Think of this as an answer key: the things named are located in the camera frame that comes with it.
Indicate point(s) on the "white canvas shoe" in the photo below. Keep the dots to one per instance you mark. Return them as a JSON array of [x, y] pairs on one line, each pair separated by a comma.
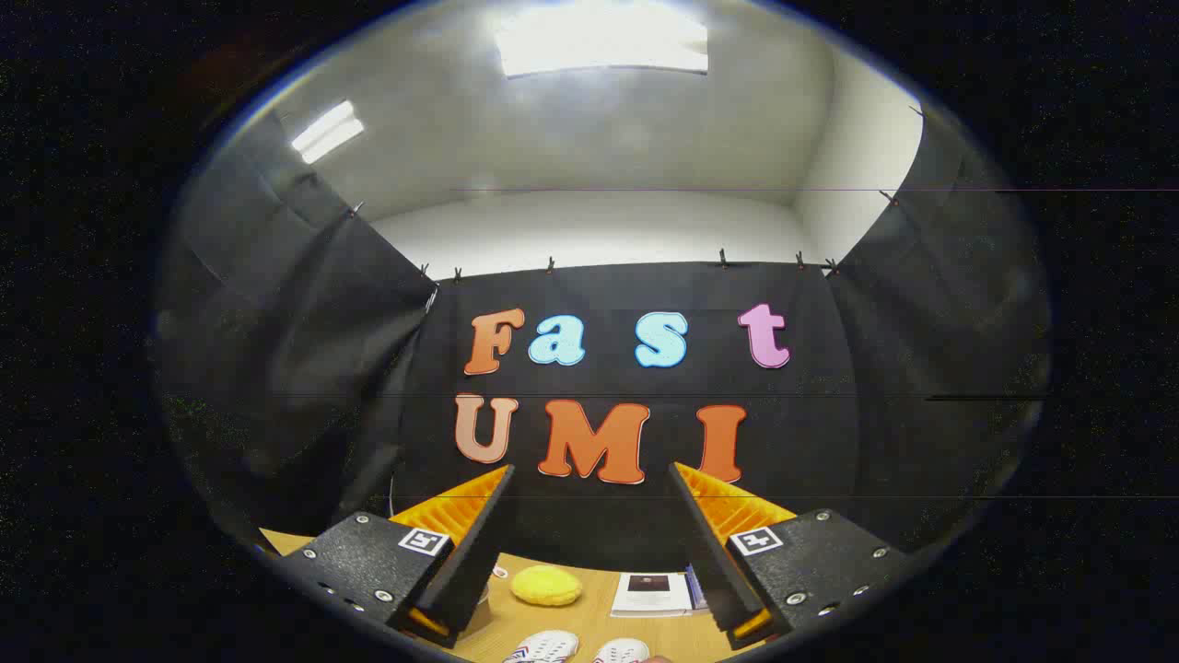
[[545, 646], [622, 651]]

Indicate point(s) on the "large ceiling light panel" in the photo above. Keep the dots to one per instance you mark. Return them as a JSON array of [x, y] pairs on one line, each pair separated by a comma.
[[603, 39]]

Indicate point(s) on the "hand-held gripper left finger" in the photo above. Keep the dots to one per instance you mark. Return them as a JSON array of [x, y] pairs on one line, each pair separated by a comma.
[[474, 562]]

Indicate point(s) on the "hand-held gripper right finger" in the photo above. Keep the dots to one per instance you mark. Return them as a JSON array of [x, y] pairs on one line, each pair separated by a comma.
[[714, 562]]

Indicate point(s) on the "black backdrop cloth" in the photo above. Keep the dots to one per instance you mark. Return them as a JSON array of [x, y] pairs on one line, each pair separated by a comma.
[[626, 516]]

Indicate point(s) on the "yellow plush ball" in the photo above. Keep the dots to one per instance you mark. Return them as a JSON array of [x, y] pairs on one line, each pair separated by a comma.
[[545, 586]]

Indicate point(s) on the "small ceiling light panel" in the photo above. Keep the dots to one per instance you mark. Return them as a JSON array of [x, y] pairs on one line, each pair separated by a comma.
[[327, 132]]

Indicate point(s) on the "blue book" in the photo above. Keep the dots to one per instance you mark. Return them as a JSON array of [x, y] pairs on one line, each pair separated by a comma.
[[696, 589]]

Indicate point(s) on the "white book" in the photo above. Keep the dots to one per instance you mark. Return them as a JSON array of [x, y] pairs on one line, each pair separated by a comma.
[[649, 594]]

